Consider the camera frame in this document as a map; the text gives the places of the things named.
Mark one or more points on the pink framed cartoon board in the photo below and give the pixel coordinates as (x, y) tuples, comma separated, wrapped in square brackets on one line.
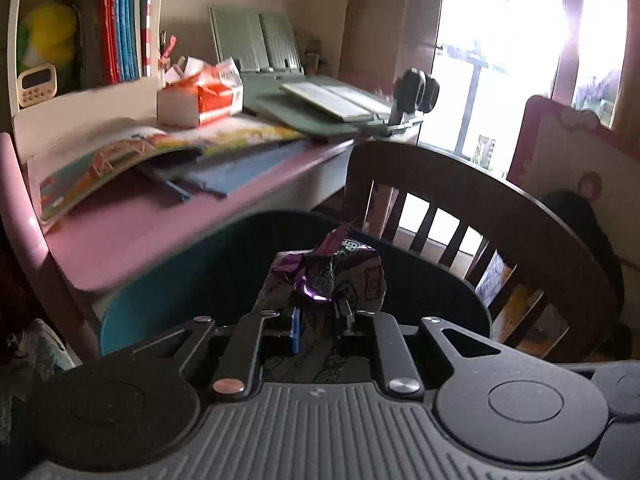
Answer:
[(565, 160)]

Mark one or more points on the colourful picture book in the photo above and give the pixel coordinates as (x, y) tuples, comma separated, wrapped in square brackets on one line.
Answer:
[(100, 165)]

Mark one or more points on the teal zigzag quilt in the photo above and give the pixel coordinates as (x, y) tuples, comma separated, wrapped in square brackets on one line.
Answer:
[(35, 355)]

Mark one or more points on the window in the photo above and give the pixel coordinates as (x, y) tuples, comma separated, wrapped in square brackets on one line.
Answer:
[(500, 35)]

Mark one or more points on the dark green deer-print bin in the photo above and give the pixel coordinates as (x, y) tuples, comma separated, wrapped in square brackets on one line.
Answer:
[(210, 270)]

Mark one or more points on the dark wooden chair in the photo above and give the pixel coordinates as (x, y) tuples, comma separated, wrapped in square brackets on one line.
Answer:
[(500, 195)]

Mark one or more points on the white digital timer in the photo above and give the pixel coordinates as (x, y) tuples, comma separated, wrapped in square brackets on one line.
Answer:
[(37, 85)]

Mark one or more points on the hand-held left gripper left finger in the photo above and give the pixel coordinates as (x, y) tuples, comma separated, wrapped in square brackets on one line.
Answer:
[(296, 332)]

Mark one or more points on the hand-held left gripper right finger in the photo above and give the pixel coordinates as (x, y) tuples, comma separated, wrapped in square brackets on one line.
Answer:
[(345, 320)]

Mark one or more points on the orange printed bedsheet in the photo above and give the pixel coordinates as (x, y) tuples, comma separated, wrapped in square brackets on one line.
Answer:
[(525, 310)]

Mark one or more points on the purple snack wrapper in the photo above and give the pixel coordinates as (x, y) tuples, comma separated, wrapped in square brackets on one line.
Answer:
[(345, 270)]

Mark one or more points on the white desk drawer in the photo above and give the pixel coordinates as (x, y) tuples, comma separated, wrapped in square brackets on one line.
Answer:
[(335, 180)]

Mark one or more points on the green book stand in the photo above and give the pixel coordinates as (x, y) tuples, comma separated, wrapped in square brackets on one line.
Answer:
[(255, 40)]

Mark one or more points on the pink desk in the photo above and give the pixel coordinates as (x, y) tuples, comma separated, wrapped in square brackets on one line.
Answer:
[(150, 230)]

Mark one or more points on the row of upright books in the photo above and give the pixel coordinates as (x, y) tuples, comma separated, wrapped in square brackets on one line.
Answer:
[(125, 20)]

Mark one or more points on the white desk hutch shelf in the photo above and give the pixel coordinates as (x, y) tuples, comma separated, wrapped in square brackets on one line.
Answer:
[(90, 102)]

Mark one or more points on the blue folder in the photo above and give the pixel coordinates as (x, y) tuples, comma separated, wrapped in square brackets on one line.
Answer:
[(240, 170)]

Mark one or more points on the yellow plush toy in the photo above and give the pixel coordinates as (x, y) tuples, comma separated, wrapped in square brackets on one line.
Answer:
[(47, 35)]

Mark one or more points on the green tilting desk board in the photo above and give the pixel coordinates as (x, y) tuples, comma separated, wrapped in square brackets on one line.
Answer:
[(280, 110)]

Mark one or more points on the orange white tissue box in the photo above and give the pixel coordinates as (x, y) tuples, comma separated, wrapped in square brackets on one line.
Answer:
[(200, 97)]

